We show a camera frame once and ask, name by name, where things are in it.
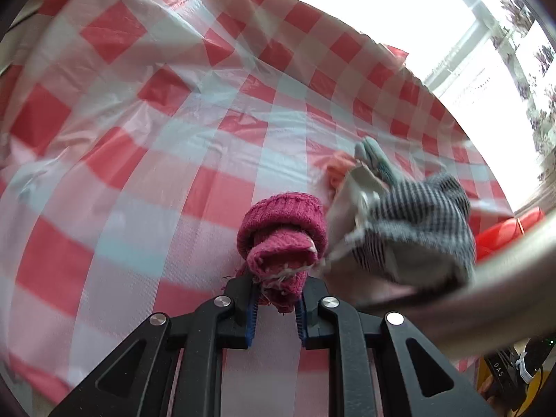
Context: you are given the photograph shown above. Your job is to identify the magenta knitted cup sleeve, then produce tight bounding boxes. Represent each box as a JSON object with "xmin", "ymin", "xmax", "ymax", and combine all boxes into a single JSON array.
[{"xmin": 237, "ymin": 192, "xmax": 328, "ymax": 313}]

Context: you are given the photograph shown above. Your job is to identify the pink orange small sock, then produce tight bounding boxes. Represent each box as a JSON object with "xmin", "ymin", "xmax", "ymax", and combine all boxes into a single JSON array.
[{"xmin": 325, "ymin": 151, "xmax": 357, "ymax": 193}]

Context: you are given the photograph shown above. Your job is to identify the grey blue small sock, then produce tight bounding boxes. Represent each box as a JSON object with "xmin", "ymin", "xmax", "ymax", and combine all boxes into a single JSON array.
[{"xmin": 354, "ymin": 137, "xmax": 407, "ymax": 186}]

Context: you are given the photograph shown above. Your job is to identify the silver steel thermos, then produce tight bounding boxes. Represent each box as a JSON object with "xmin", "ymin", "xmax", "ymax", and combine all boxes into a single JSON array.
[{"xmin": 359, "ymin": 213, "xmax": 555, "ymax": 359}]

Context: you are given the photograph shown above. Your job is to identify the red plastic thermos jug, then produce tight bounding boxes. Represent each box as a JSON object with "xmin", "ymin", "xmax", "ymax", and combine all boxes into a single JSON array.
[{"xmin": 475, "ymin": 207, "xmax": 545, "ymax": 263}]

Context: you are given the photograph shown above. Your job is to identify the red white checkered tablecloth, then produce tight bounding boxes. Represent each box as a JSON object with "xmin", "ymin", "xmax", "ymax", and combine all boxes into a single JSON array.
[{"xmin": 1, "ymin": 0, "xmax": 512, "ymax": 402}]

